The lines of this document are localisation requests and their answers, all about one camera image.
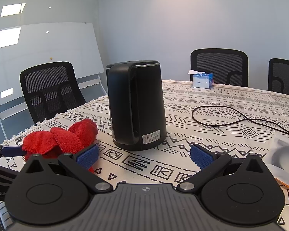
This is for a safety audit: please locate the red microfibre cloth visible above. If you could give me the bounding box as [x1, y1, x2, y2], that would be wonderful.
[22, 118, 98, 161]

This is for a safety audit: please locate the black electric kettle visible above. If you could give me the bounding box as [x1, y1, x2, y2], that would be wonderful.
[106, 60, 166, 151]

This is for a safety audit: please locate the black mesh chair left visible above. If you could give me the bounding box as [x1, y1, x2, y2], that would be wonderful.
[20, 62, 86, 124]

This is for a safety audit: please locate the black mesh chair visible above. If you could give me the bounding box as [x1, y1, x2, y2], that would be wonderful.
[190, 48, 249, 87]
[268, 59, 289, 95]
[20, 62, 86, 124]

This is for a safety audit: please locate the white whiteboard on stand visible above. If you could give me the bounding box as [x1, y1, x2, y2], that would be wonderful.
[0, 22, 105, 142]

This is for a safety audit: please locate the blue tissue box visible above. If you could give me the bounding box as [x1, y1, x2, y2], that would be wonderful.
[187, 69, 213, 89]

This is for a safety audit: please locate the black mesh chair right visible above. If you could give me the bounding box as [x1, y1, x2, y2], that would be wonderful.
[268, 59, 289, 95]

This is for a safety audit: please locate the black mesh chair middle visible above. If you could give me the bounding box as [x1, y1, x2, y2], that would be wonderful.
[190, 48, 249, 87]

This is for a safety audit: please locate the plastic bag with black ring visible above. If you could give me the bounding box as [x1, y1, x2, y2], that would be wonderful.
[263, 134, 289, 188]

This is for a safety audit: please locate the black cable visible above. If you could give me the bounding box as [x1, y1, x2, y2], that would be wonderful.
[192, 105, 289, 142]

